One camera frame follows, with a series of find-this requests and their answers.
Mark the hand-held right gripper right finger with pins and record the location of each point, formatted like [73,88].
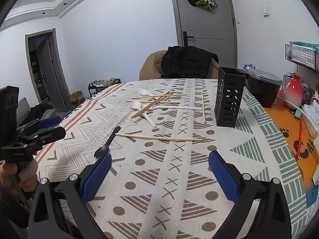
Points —
[224,179]

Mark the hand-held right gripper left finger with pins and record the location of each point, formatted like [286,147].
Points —
[97,176]

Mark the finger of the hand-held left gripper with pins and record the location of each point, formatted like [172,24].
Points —
[49,122]
[53,134]

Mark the black plastic spoon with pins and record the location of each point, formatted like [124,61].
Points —
[101,152]

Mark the wooden chopstick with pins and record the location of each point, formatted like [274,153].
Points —
[203,107]
[159,96]
[149,108]
[162,95]
[139,101]
[135,115]
[139,136]
[189,139]

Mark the white plastic spoon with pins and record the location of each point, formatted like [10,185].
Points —
[135,105]

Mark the black slotted utensil holder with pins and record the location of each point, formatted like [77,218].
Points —
[229,97]

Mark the white plastic knife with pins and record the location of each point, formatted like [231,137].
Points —
[174,107]

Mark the translucent plastic spoon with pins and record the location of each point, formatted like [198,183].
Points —
[142,91]

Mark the person's left hand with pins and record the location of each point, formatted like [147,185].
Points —
[28,185]

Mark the dark cloth pile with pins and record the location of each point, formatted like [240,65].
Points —
[41,110]

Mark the cardboard box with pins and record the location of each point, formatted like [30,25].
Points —
[77,97]

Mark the patterned tablecloth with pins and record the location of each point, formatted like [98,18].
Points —
[149,169]

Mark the black shoe rack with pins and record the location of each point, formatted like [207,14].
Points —
[103,87]

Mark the orange paw print mat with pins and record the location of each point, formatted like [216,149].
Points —
[281,119]

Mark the red plastic stick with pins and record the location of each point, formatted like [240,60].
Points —
[299,139]

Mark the white charger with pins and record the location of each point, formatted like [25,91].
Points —
[316,175]

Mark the black lidded bowl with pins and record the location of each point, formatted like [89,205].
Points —
[264,89]

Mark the teal silicone piece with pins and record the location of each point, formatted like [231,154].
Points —
[297,113]

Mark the white tissue packet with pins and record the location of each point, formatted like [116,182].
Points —
[311,122]

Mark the red and white vase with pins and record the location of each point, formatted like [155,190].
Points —
[293,93]

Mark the clear plastic cup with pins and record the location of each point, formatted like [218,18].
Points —
[286,82]

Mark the chair with brown jacket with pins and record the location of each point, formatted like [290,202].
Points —
[149,64]

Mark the black knitted garment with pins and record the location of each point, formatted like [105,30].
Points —
[187,62]

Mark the teal packet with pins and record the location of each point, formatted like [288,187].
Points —
[305,45]

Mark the grey door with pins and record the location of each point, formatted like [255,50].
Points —
[206,22]

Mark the green fabric bag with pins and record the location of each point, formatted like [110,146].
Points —
[205,1]

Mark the grey doorway frame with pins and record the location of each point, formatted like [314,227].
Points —
[56,74]

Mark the white light switch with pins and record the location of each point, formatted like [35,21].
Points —
[265,10]

